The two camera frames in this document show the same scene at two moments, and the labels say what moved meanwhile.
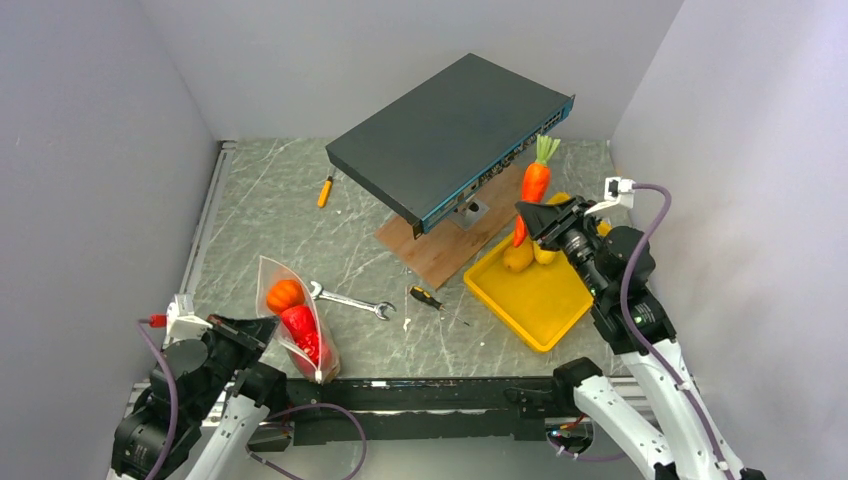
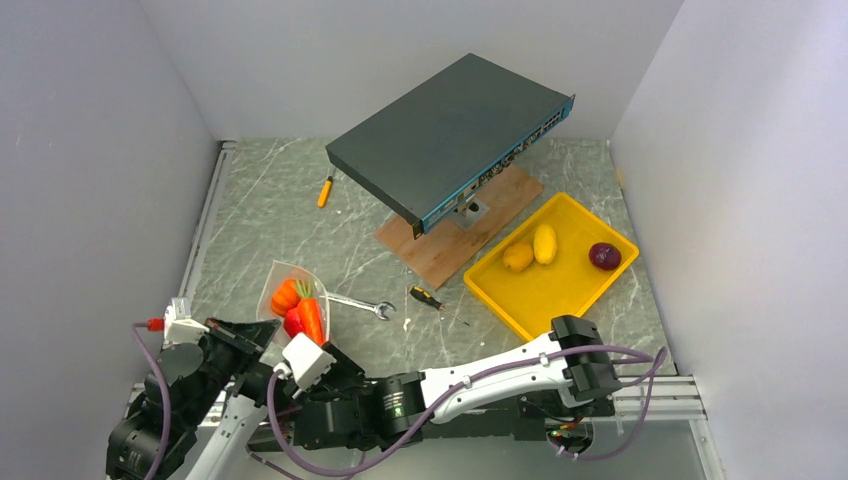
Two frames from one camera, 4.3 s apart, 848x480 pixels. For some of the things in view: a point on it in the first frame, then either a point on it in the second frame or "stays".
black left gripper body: x=231 y=347 stays
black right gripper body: x=569 y=229 to x=342 y=381
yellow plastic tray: x=542 y=303 stays
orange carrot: x=535 y=187 to x=310 y=310
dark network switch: x=430 y=147 stays
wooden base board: x=446 y=249 stays
